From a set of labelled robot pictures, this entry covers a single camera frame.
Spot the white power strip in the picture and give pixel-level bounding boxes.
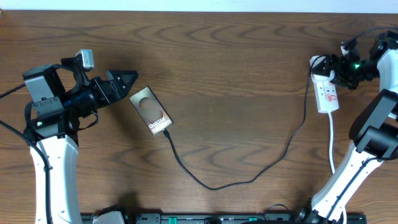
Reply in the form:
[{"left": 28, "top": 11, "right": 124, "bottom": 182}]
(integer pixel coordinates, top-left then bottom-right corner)
[{"left": 310, "top": 55, "right": 339, "bottom": 114}]

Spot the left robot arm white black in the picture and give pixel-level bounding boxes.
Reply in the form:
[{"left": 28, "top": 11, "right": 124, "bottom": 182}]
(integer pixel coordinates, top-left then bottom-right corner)
[{"left": 23, "top": 64, "right": 139, "bottom": 223}]

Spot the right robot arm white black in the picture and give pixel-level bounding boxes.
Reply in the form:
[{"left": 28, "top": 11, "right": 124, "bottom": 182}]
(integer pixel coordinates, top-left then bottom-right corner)
[{"left": 296, "top": 27, "right": 397, "bottom": 223}]

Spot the black charging cable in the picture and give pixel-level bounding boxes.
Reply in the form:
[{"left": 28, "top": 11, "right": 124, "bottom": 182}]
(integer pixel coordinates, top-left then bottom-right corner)
[{"left": 162, "top": 55, "right": 324, "bottom": 191}]

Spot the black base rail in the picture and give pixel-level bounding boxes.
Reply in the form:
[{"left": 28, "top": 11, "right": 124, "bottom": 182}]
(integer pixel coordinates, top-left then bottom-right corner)
[{"left": 80, "top": 212, "right": 368, "bottom": 224}]

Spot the white power strip cord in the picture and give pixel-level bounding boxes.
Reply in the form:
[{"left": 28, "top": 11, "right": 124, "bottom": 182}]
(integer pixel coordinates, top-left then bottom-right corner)
[{"left": 328, "top": 112, "right": 348, "bottom": 224}]

